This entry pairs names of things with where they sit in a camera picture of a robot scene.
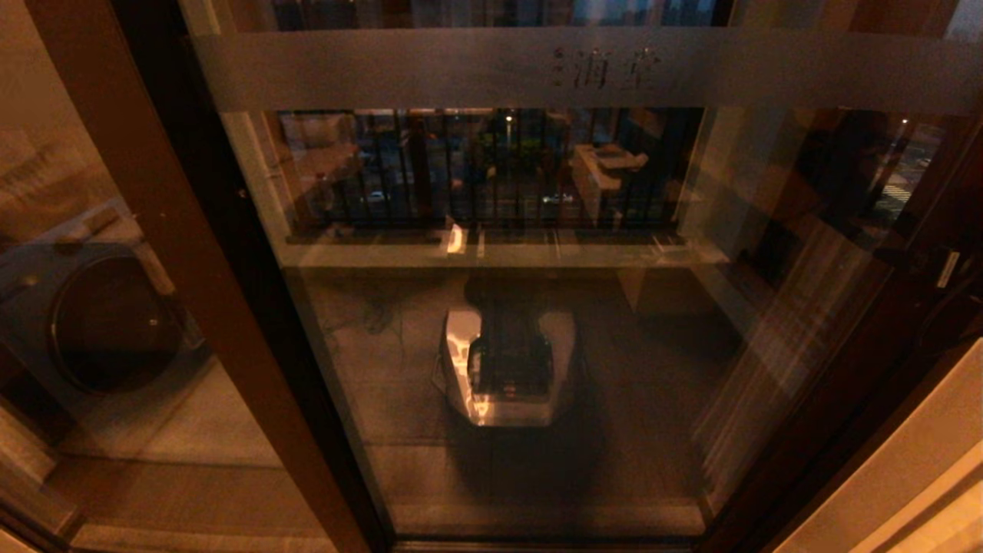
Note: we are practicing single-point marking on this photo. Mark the brown framed sliding glass door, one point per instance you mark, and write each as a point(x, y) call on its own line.
point(461, 69)

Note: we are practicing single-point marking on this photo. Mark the dark brown door jamb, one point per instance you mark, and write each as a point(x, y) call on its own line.
point(883, 430)

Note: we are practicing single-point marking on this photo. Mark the black balcony railing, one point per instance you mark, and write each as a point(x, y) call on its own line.
point(491, 169)

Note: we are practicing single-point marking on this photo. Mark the brown framed fixed glass panel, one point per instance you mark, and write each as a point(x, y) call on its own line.
point(192, 230)

